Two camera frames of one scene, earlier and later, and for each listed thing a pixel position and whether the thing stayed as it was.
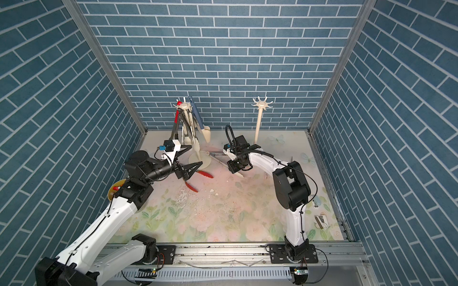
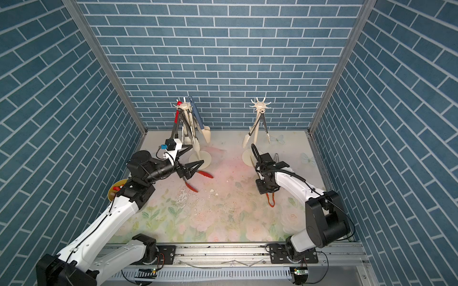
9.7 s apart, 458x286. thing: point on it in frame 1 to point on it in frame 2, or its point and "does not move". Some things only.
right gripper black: (232, 167) to (261, 188)
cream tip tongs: (212, 155) to (246, 137)
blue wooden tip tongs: (205, 130) does not move
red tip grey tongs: (201, 173) does not move
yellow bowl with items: (115, 187) does not move
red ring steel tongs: (176, 128) does not move
